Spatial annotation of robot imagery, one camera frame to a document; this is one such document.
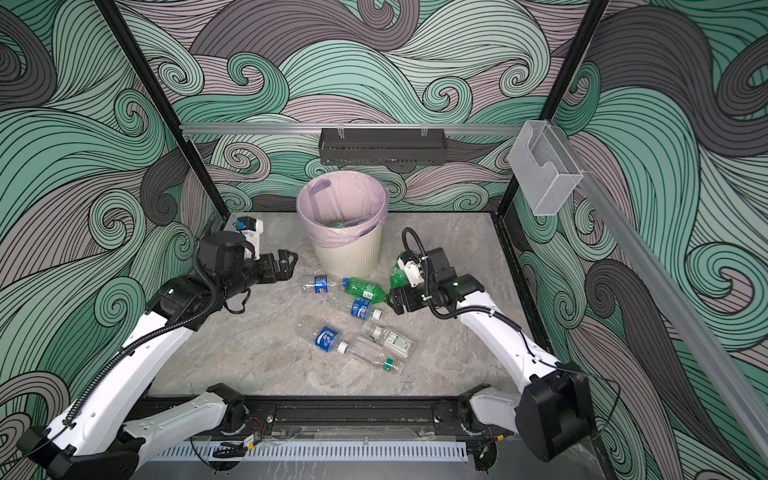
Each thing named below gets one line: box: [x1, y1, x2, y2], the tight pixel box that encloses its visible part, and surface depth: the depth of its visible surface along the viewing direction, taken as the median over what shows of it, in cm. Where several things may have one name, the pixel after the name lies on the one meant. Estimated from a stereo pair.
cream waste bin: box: [312, 223, 383, 278], surface depth 90 cm
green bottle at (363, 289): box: [341, 277, 388, 304], surface depth 95 cm
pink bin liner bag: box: [296, 171, 389, 249], surface depth 95 cm
